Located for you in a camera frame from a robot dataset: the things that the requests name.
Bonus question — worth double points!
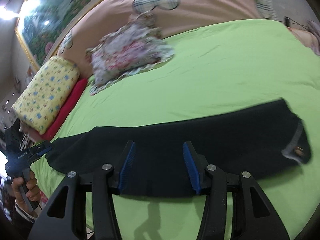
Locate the person's left hand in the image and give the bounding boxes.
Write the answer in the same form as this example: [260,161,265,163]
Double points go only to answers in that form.
[11,171,42,207]

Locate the gold-framed landscape painting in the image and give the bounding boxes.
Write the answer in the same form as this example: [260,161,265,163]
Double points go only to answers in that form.
[15,0,103,72]

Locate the light green bed sheet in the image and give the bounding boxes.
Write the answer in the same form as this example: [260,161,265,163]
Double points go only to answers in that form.
[27,18,320,240]

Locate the red folded blanket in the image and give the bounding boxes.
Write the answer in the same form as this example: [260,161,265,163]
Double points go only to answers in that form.
[27,77,89,142]

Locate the floral ruffled pillow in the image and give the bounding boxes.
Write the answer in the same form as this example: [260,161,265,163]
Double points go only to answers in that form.
[86,11,175,95]

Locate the pink plaid-heart duvet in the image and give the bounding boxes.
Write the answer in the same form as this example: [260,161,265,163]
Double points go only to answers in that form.
[57,0,315,78]

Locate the yellow cartoon print quilt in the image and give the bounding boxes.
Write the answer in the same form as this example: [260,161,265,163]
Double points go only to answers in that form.
[12,56,80,135]

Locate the black pants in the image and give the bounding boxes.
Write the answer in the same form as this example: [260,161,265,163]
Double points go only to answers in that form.
[46,99,311,197]

